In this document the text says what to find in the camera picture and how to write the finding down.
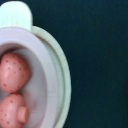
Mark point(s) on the pink toy pot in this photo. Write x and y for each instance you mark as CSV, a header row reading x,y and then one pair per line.
x,y
41,93

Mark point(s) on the red toy strawberry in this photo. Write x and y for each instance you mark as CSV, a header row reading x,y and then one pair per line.
x,y
14,72
13,111

